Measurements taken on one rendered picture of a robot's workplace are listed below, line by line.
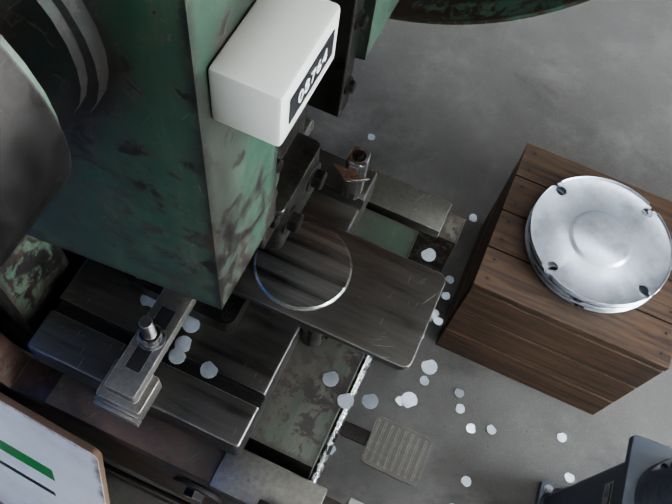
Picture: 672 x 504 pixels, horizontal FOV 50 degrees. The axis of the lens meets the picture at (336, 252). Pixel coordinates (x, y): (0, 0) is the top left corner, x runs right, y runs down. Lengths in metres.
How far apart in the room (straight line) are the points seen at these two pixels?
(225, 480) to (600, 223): 0.92
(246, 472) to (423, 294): 0.32
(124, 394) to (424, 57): 1.56
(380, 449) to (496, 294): 0.38
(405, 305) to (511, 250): 0.61
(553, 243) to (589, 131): 0.77
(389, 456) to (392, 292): 0.63
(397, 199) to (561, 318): 0.47
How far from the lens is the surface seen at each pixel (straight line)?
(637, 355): 1.50
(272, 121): 0.36
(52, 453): 1.17
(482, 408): 1.73
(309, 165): 0.76
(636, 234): 1.57
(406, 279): 0.92
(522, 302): 1.45
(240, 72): 0.35
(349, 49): 0.70
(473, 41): 2.30
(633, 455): 1.32
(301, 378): 1.00
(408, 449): 1.50
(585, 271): 1.48
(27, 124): 0.32
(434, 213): 1.14
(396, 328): 0.89
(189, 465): 1.00
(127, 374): 0.90
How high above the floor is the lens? 1.60
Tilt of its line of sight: 62 degrees down
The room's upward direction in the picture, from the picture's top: 12 degrees clockwise
